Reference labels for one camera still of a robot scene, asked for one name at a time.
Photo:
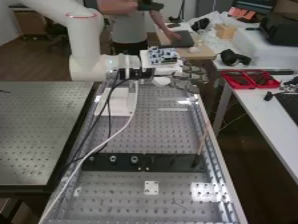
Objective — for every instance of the white desk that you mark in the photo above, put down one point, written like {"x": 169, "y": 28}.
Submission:
{"x": 261, "y": 50}
{"x": 270, "y": 126}

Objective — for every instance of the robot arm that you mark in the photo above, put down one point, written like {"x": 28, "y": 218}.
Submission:
{"x": 84, "y": 33}

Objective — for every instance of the person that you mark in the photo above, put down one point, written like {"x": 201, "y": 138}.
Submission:
{"x": 128, "y": 26}

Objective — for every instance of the black plate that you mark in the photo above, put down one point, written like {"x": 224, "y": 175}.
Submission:
{"x": 168, "y": 163}

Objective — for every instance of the black bag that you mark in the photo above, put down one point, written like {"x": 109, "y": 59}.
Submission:
{"x": 281, "y": 30}

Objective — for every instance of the black laptop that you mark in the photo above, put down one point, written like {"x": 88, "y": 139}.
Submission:
{"x": 183, "y": 39}

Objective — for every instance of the small white box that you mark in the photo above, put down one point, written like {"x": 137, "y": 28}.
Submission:
{"x": 116, "y": 101}

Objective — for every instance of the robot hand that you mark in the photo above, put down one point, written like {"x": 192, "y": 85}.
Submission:
{"x": 161, "y": 63}

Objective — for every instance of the black keyboard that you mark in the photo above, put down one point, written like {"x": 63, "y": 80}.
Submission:
{"x": 290, "y": 106}

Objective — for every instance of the thin stick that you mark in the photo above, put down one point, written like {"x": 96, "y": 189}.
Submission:
{"x": 201, "y": 143}

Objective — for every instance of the small wooden box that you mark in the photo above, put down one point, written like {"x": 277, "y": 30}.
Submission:
{"x": 225, "y": 31}

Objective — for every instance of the white mouse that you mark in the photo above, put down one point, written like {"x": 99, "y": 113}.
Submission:
{"x": 195, "y": 50}

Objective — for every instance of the wooden desk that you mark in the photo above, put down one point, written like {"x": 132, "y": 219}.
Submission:
{"x": 201, "y": 52}

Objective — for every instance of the black headphones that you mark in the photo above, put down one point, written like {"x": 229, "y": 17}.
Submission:
{"x": 233, "y": 57}

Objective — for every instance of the clear box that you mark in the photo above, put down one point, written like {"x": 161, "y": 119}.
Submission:
{"x": 168, "y": 133}

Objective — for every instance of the small white holder block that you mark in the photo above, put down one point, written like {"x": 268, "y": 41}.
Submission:
{"x": 151, "y": 187}

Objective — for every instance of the red tray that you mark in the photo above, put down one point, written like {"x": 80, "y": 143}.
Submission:
{"x": 238, "y": 80}
{"x": 264, "y": 79}

